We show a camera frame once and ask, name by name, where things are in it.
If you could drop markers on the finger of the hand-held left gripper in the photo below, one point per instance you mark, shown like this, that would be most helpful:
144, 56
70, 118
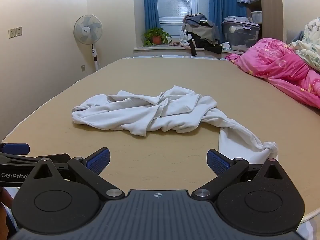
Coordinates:
15, 148

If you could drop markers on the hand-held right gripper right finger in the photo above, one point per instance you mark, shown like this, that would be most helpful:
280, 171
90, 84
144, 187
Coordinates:
218, 163

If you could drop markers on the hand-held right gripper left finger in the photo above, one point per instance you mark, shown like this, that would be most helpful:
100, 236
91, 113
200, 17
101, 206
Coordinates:
98, 161

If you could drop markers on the white garment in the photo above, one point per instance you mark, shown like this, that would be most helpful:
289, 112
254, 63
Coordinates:
150, 110

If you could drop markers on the person's left forearm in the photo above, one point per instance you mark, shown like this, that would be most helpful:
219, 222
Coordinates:
5, 202

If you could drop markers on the pile of dark clothes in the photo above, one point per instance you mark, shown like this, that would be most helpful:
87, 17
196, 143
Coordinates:
200, 32

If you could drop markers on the folded grey clothes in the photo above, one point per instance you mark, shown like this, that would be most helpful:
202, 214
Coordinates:
233, 19

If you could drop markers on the tan bed mat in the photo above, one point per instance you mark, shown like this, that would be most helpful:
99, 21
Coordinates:
150, 77

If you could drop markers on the pink quilt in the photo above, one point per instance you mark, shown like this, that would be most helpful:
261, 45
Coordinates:
275, 62

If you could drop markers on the pink cloth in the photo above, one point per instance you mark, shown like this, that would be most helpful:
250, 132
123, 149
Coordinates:
175, 44

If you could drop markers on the clear plastic storage box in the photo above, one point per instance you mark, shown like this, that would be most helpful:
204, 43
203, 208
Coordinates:
240, 37

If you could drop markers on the white standing fan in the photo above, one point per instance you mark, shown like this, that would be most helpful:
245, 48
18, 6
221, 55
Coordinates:
87, 28

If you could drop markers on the potted green plant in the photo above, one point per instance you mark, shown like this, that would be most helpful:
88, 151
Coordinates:
156, 34

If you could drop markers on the grey pillow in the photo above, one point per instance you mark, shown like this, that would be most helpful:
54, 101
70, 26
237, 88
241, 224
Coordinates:
298, 36

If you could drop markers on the white storage bin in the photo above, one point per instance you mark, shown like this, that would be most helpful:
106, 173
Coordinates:
256, 16

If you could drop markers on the white floral quilt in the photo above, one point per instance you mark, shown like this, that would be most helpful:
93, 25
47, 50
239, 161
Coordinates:
312, 42

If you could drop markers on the wooden shelf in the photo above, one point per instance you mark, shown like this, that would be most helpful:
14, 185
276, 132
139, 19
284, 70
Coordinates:
272, 10

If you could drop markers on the blue curtain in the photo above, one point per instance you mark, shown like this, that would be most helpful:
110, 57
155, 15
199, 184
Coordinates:
151, 2
225, 0

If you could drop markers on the window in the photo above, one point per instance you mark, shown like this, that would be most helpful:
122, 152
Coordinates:
175, 2

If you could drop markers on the small low wall outlet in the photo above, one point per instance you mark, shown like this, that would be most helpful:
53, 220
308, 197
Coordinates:
83, 67

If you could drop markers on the white wall socket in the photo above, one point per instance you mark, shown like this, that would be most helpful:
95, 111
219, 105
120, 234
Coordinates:
12, 33
19, 31

